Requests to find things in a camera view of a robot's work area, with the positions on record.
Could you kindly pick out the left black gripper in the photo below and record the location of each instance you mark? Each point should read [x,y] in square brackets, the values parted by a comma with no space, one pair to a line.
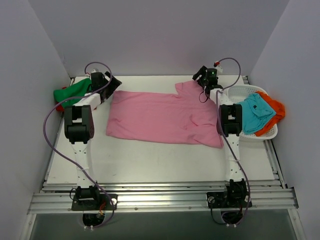
[112,83]

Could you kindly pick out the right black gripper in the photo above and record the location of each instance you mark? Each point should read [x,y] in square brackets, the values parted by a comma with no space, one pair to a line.
[199,75]

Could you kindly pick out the pink t-shirt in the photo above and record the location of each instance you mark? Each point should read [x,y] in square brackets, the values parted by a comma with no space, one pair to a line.
[183,117]

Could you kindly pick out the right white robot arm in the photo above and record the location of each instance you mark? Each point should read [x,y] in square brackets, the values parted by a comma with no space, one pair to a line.
[229,126]

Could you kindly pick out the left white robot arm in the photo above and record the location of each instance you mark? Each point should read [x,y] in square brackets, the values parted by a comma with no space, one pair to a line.
[79,130]

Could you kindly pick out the green folded t-shirt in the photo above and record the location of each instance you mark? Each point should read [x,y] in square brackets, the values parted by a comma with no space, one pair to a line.
[78,89]

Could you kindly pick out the white perforated plastic basket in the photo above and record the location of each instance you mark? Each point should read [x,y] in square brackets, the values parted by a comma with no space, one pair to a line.
[238,93]

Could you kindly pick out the red folded t-shirt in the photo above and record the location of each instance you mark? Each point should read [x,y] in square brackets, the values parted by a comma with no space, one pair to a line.
[60,108]

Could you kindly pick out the turquoise t-shirt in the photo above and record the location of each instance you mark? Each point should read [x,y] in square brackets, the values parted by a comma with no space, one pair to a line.
[255,113]

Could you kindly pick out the orange t-shirt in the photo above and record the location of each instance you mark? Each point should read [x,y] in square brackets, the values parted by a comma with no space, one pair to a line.
[280,113]

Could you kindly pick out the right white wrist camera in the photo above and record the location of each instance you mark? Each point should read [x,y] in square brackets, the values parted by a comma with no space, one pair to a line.
[217,66]

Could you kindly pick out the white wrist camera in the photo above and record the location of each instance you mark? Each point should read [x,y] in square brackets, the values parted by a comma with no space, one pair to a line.
[217,66]
[94,70]

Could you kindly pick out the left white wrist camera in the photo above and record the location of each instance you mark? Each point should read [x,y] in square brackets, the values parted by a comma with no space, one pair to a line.
[94,70]

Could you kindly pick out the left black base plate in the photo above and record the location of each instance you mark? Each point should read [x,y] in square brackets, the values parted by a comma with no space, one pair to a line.
[91,204]

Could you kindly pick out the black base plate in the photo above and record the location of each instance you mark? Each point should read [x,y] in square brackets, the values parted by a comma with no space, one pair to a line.
[91,204]
[223,199]

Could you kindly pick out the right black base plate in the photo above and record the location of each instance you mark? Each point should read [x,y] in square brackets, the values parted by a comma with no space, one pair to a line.
[223,199]

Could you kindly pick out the aluminium rail frame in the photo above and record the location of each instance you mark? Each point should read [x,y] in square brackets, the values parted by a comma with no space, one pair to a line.
[155,177]

